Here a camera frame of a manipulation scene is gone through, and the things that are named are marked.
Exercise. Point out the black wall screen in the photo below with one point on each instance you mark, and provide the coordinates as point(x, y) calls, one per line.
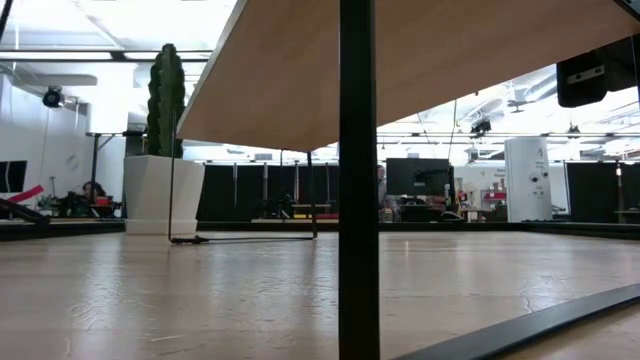
point(12, 176)

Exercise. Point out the black table edge rail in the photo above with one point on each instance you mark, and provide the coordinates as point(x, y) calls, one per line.
point(500, 227)

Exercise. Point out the wooden shelf riser black frame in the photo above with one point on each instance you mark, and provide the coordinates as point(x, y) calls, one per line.
point(450, 60)

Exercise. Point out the person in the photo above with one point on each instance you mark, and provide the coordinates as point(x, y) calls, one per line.
point(385, 195)
point(93, 190)

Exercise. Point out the black ceiling spotlight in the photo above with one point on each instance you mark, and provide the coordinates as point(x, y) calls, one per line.
point(481, 127)
point(52, 98)

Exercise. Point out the black computer monitor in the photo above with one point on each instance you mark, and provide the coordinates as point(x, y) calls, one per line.
point(417, 175)

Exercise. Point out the black partition curtain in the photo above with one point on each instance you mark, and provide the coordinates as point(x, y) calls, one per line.
point(592, 192)
point(220, 192)

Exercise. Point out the white cabinet machine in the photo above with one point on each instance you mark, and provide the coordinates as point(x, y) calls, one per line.
point(527, 180)

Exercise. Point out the white square planter pot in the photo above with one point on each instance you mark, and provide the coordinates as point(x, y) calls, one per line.
point(160, 195)

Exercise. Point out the green artificial cactus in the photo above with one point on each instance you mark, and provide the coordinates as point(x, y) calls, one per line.
point(167, 100)

